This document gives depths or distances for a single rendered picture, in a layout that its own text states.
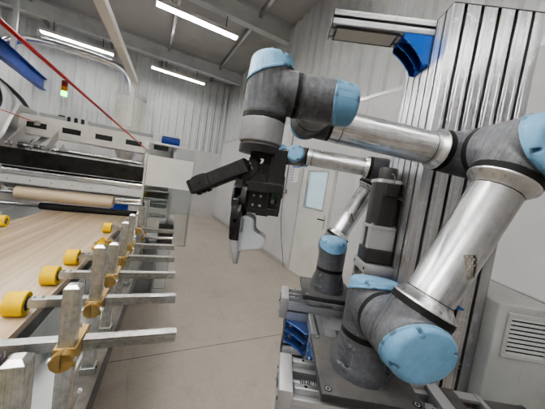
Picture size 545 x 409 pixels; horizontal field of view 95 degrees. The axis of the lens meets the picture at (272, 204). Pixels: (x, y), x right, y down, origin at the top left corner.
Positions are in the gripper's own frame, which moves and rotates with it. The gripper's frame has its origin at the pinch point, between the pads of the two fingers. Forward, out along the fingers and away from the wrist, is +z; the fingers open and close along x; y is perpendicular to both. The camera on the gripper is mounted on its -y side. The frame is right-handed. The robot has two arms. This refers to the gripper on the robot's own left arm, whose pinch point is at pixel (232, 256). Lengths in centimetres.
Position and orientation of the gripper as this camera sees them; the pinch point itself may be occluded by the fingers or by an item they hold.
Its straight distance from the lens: 46.9
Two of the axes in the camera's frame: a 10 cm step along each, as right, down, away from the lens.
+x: 0.5, -0.6, 10.0
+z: -1.5, 9.9, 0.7
